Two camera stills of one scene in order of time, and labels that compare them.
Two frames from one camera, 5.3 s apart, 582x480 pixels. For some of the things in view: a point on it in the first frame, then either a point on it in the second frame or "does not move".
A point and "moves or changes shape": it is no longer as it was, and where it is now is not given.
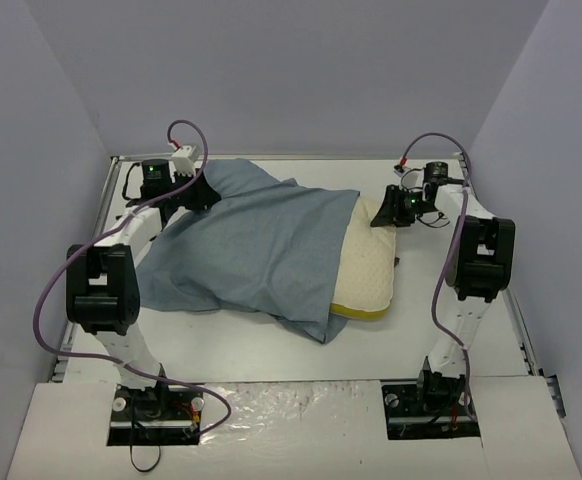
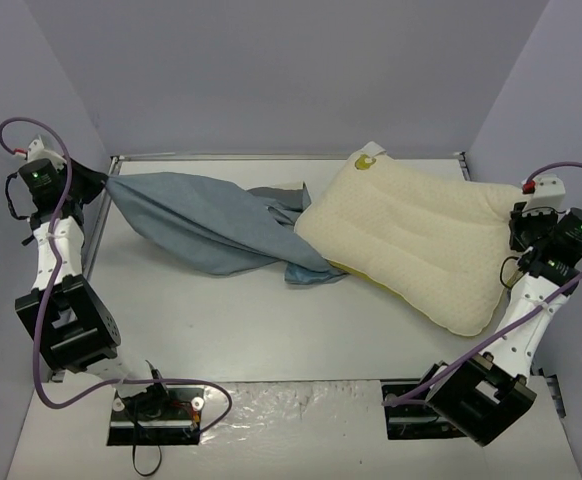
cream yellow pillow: (365, 279) → (438, 245)
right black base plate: (433, 406) does not move
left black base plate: (163, 414) does not move
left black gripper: (199, 190) → (82, 175)
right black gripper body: (398, 206) → (521, 230)
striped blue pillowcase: (262, 245) moves or changes shape
